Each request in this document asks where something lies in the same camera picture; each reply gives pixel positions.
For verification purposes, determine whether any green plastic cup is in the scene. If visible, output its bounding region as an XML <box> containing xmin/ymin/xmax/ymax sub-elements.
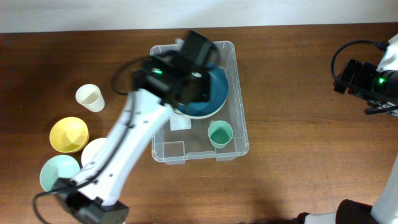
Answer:
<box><xmin>208</xmin><ymin>120</ymin><xmax>233</xmax><ymax>149</ymax></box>

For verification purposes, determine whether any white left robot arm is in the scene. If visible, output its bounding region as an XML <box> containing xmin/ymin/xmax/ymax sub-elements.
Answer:
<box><xmin>50</xmin><ymin>50</ymin><xmax>220</xmax><ymax>223</ymax></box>

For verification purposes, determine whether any light teal plastic bowl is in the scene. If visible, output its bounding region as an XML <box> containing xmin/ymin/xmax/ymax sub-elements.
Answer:
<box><xmin>39</xmin><ymin>155</ymin><xmax>80</xmax><ymax>192</ymax></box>

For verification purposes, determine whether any white plastic bowl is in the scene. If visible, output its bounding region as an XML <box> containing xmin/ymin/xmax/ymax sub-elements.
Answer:
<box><xmin>81</xmin><ymin>138</ymin><xmax>107</xmax><ymax>167</ymax></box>

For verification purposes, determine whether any beige plastic bowl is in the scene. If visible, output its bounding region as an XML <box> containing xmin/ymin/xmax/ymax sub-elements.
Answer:
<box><xmin>172</xmin><ymin>93</ymin><xmax>228</xmax><ymax>119</ymax></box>

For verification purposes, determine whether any cream plastic cup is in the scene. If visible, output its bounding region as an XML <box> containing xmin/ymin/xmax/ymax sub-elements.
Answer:
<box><xmin>75</xmin><ymin>84</ymin><xmax>105</xmax><ymax>113</ymax></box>

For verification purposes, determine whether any clear plastic storage bin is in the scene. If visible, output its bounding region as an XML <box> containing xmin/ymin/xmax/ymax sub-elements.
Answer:
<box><xmin>152</xmin><ymin>41</ymin><xmax>249</xmax><ymax>165</ymax></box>

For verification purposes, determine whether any dark blue bowl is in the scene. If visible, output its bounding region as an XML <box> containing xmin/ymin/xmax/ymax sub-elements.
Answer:
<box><xmin>175</xmin><ymin>63</ymin><xmax>229</xmax><ymax>119</ymax></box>

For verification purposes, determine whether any yellow plastic bowl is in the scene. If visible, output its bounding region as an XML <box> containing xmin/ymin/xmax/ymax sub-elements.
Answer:
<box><xmin>49</xmin><ymin>117</ymin><xmax>90</xmax><ymax>153</ymax></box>

